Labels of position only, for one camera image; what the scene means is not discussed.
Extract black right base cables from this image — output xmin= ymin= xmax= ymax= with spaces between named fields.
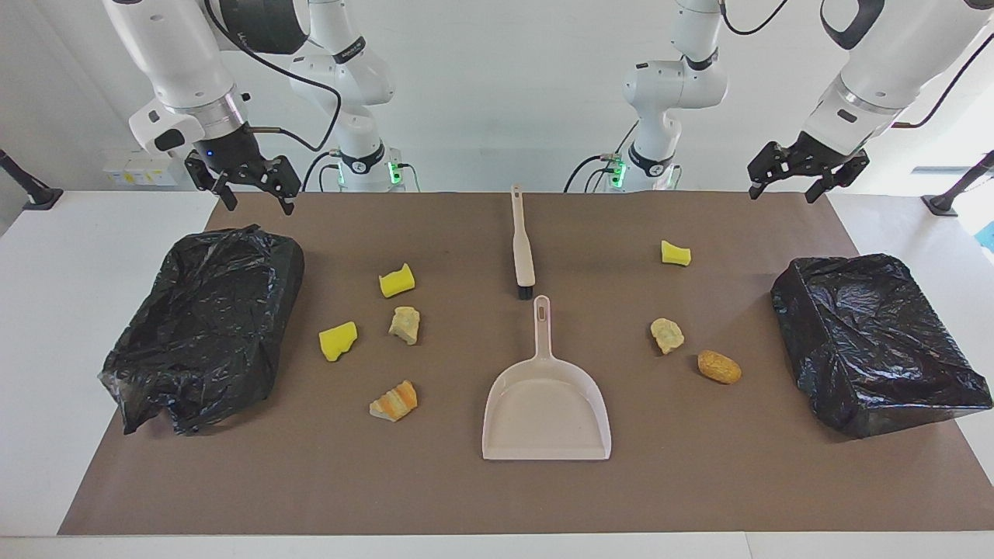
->
xmin=301 ymin=150 xmax=421 ymax=193

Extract beige plastic dustpan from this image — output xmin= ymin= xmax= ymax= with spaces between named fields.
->
xmin=481 ymin=295 xmax=613 ymax=462

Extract beige hand brush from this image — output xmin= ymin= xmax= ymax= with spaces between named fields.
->
xmin=510 ymin=184 xmax=537 ymax=301

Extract black left base cables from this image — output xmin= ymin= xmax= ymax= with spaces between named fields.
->
xmin=563 ymin=120 xmax=642 ymax=193

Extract brown table mat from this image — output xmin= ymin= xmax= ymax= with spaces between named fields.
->
xmin=58 ymin=192 xmax=994 ymax=536

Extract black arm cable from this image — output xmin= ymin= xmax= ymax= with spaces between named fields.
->
xmin=718 ymin=0 xmax=994 ymax=129
xmin=203 ymin=0 xmax=343 ymax=154

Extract black base cables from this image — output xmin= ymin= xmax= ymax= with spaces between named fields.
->
xmin=301 ymin=150 xmax=421 ymax=193
xmin=563 ymin=120 xmax=642 ymax=193

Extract black camera stand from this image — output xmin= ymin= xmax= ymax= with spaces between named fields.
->
xmin=922 ymin=151 xmax=994 ymax=217
xmin=0 ymin=149 xmax=64 ymax=210

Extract pale torn bread piece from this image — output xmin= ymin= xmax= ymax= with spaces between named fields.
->
xmin=650 ymin=318 xmax=686 ymax=356
xmin=388 ymin=306 xmax=422 ymax=345

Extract notched yellow sponge piece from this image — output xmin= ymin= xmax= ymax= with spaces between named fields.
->
xmin=379 ymin=263 xmax=416 ymax=299

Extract brown bread roll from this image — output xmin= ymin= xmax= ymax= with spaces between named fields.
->
xmin=697 ymin=350 xmax=742 ymax=385

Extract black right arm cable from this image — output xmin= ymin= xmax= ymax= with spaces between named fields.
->
xmin=203 ymin=0 xmax=343 ymax=154

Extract orange striped croissant piece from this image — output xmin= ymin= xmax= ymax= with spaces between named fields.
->
xmin=369 ymin=380 xmax=419 ymax=422

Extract white power strip box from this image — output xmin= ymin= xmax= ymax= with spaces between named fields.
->
xmin=103 ymin=149 xmax=187 ymax=187

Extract black bag lined bin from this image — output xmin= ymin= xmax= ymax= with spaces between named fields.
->
xmin=98 ymin=225 xmax=305 ymax=436
xmin=770 ymin=253 xmax=994 ymax=439

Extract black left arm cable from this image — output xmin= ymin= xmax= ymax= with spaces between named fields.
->
xmin=718 ymin=0 xmax=994 ymax=129

